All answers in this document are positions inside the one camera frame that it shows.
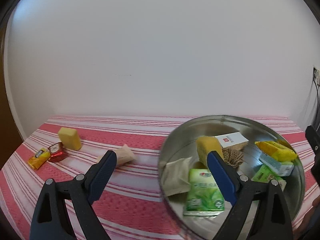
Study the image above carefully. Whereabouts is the black cable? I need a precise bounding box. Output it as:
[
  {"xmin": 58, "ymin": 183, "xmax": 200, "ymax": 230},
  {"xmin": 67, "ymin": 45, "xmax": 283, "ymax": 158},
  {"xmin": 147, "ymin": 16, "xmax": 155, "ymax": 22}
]
[{"xmin": 304, "ymin": 79, "xmax": 320, "ymax": 130}]

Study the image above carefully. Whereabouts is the yellow snack packet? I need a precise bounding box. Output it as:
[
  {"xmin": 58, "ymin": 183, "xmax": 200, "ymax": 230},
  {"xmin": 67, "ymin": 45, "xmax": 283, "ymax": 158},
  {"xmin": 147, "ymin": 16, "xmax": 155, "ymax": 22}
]
[{"xmin": 27, "ymin": 148, "xmax": 50, "ymax": 170}]

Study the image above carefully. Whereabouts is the yellow tissue pack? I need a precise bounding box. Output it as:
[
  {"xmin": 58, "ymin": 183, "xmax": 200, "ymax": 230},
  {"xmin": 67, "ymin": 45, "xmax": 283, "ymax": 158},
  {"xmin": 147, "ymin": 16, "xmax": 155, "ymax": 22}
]
[{"xmin": 254, "ymin": 141, "xmax": 298, "ymax": 162}]

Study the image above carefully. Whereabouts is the red snack packet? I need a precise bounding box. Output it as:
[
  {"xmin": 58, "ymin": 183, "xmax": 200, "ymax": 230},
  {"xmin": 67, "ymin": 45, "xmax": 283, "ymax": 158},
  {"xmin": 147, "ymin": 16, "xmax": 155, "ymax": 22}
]
[{"xmin": 47, "ymin": 142, "xmax": 68, "ymax": 162}]

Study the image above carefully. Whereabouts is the teal white tissue pack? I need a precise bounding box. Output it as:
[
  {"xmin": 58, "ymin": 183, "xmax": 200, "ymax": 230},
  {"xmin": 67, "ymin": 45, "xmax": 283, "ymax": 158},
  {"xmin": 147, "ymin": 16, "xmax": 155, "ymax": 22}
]
[{"xmin": 259, "ymin": 152, "xmax": 295, "ymax": 177}]

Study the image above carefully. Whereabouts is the yellow sponge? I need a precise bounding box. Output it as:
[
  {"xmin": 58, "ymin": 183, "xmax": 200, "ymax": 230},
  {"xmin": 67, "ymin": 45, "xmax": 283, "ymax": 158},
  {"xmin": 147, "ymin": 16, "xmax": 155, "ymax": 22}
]
[
  {"xmin": 58, "ymin": 127, "xmax": 82, "ymax": 151},
  {"xmin": 196, "ymin": 136, "xmax": 224, "ymax": 168}
]

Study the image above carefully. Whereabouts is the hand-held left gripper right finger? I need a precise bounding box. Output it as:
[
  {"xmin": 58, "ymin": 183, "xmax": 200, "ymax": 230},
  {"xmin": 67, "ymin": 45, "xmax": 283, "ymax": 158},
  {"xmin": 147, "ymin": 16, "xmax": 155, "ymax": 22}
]
[{"xmin": 206, "ymin": 150, "xmax": 293, "ymax": 240}]

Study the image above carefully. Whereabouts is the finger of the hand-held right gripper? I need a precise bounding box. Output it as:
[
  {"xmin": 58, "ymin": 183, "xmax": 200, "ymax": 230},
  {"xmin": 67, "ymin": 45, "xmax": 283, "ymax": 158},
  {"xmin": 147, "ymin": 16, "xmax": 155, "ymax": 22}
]
[{"xmin": 305, "ymin": 125, "xmax": 320, "ymax": 153}]

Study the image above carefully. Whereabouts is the white packet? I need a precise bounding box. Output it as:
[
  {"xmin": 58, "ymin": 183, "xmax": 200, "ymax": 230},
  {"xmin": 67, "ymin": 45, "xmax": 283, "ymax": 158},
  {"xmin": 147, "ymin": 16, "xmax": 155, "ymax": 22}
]
[{"xmin": 160, "ymin": 157, "xmax": 193, "ymax": 197}]

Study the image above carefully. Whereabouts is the white box with red label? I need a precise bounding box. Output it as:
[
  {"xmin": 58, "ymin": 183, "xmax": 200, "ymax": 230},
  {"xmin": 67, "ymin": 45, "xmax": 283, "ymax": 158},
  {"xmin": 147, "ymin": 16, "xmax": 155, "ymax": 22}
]
[{"xmin": 214, "ymin": 132, "xmax": 249, "ymax": 149}]

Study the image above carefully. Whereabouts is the person's right hand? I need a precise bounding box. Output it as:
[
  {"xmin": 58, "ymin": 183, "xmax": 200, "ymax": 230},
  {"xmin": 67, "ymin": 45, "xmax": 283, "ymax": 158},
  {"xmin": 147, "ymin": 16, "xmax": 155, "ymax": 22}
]
[{"xmin": 292, "ymin": 196, "xmax": 320, "ymax": 240}]

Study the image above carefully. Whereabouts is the beige packet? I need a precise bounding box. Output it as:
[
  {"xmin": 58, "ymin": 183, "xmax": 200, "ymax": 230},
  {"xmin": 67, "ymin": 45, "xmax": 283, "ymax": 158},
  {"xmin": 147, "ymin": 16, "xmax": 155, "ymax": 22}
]
[{"xmin": 97, "ymin": 144, "xmax": 136, "ymax": 168}]

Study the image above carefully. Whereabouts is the red white striped tablecloth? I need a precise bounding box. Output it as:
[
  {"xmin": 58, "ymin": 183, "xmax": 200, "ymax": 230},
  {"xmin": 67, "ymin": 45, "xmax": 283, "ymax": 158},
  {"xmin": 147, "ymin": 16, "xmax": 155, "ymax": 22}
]
[{"xmin": 0, "ymin": 116, "xmax": 320, "ymax": 240}]

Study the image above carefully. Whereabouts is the brown beige rope ball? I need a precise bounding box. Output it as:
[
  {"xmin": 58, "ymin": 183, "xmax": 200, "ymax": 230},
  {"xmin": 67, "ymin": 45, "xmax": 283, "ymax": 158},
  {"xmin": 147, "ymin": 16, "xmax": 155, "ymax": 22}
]
[{"xmin": 221, "ymin": 146, "xmax": 244, "ymax": 172}]

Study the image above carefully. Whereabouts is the green tissue pack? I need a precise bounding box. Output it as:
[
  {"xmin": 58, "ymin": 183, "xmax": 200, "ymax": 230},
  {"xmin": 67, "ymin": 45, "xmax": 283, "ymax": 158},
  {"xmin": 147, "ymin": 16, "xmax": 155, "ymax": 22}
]
[
  {"xmin": 184, "ymin": 168, "xmax": 225, "ymax": 217},
  {"xmin": 251, "ymin": 164, "xmax": 287, "ymax": 190}
]

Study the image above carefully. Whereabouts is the round metal tin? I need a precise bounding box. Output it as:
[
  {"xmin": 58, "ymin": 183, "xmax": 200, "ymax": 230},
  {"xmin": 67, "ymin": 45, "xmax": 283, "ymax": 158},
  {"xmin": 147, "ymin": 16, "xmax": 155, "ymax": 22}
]
[{"xmin": 157, "ymin": 114, "xmax": 306, "ymax": 240}]

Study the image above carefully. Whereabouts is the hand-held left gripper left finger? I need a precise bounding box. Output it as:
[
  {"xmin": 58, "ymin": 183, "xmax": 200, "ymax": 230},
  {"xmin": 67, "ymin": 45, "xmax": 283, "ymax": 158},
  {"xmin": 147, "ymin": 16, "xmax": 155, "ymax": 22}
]
[{"xmin": 29, "ymin": 150, "xmax": 118, "ymax": 240}]

